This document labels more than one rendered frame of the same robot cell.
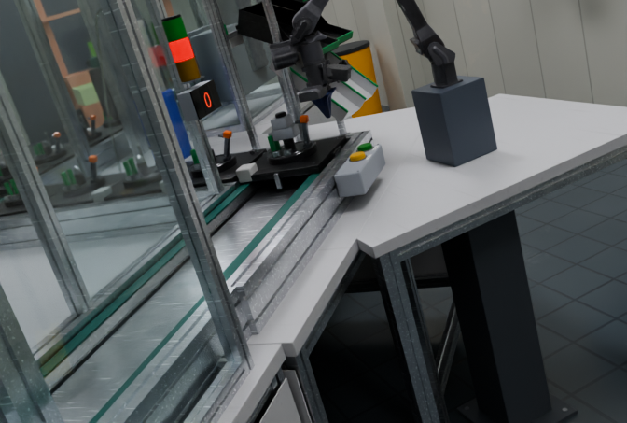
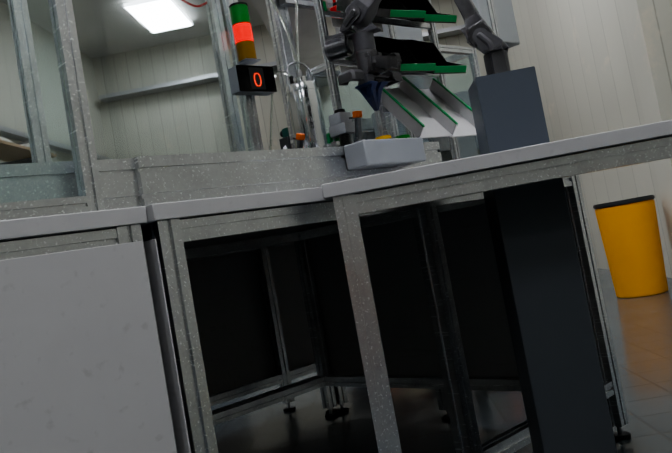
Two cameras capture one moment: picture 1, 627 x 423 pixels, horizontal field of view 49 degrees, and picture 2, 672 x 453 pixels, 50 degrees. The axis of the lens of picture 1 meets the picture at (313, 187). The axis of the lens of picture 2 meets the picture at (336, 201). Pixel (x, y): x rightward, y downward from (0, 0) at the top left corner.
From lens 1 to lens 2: 98 cm
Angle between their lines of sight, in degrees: 31
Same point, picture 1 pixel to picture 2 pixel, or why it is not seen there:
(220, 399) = (37, 205)
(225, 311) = (78, 142)
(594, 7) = not seen: outside the picture
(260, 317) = (155, 197)
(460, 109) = (501, 97)
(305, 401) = (164, 278)
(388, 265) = (343, 213)
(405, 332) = (358, 298)
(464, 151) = (504, 145)
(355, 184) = (359, 154)
